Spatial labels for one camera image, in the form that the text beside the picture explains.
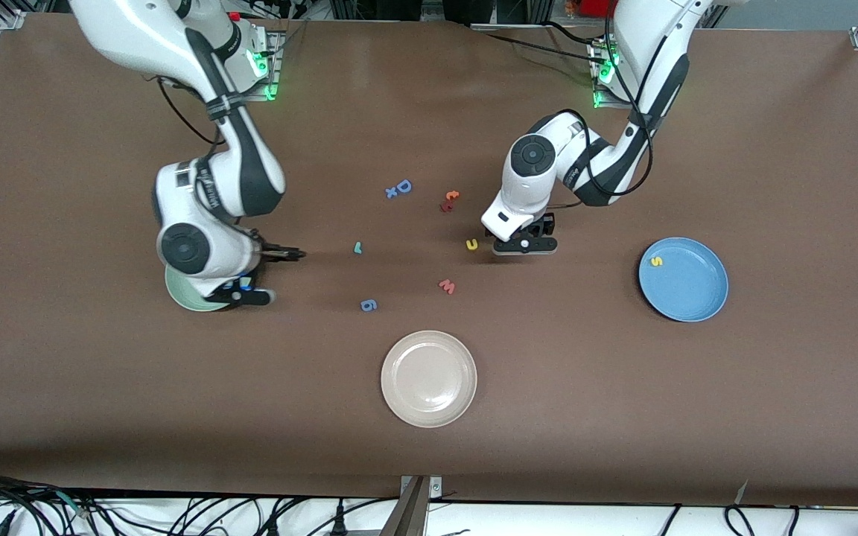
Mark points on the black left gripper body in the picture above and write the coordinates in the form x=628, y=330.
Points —
x=546, y=221

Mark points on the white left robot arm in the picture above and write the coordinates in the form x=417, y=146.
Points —
x=526, y=193

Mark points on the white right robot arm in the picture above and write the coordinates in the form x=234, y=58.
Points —
x=243, y=171

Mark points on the blue foam number six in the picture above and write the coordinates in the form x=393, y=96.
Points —
x=363, y=304

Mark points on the mint green round plate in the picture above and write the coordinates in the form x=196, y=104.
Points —
x=176, y=292

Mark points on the pink foam letter w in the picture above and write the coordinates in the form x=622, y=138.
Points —
x=447, y=287

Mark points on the blue foam letter D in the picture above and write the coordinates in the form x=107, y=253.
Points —
x=400, y=185

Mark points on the blue round plate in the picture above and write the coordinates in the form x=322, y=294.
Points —
x=686, y=286

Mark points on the beige round plate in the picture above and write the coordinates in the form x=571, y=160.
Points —
x=429, y=380

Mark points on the red box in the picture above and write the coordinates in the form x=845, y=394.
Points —
x=599, y=7

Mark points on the black power plug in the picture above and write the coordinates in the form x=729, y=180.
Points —
x=272, y=525
x=339, y=521

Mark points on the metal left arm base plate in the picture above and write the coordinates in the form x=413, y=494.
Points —
x=599, y=100

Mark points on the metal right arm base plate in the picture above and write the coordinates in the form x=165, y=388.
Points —
x=275, y=74

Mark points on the metal table edge bracket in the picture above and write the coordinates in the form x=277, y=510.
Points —
x=410, y=514

